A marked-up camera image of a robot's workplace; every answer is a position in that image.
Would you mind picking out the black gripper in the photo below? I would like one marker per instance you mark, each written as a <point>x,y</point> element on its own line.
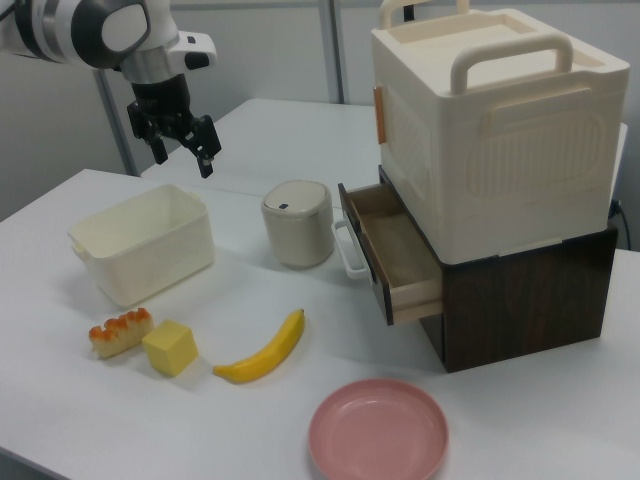
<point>160,97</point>

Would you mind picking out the white plastic box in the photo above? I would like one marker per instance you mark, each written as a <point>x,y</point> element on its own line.
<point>150,260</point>

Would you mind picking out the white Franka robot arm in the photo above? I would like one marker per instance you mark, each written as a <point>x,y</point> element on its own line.
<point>50,30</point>

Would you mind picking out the large cream storage box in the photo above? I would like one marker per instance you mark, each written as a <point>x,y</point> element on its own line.
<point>500,150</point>

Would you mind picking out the small beige lidded bin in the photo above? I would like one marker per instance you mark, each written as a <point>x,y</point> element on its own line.
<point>297,230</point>

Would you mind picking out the salmon roe sushi toy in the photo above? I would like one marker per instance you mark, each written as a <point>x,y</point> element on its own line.
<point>117,335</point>

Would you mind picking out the yellow cube block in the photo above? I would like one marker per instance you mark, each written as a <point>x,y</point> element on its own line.
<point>170,350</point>

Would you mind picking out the yellow toy banana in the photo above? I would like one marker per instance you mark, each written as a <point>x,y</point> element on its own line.
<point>270,355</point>

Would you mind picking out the pink plastic plate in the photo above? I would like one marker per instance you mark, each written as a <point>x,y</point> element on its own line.
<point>377,435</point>

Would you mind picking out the dark wooden drawer cabinet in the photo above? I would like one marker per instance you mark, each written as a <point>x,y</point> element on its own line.
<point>525,310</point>

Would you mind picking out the grey partition post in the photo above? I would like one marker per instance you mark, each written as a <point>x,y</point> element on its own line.
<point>337,50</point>

